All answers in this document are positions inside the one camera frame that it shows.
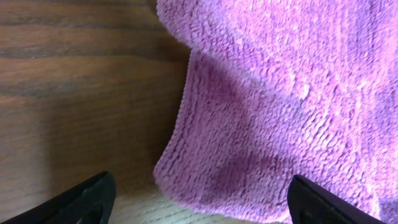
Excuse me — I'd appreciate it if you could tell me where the purple microfiber cloth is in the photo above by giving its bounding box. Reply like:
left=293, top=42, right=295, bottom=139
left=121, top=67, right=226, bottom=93
left=154, top=0, right=397, bottom=223

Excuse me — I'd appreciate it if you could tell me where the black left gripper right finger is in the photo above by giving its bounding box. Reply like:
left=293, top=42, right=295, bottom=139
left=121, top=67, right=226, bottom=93
left=287, top=175, right=384, bottom=224

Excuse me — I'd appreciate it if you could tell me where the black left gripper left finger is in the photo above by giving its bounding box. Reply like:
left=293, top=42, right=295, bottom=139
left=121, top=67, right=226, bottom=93
left=1, top=171, right=116, bottom=224

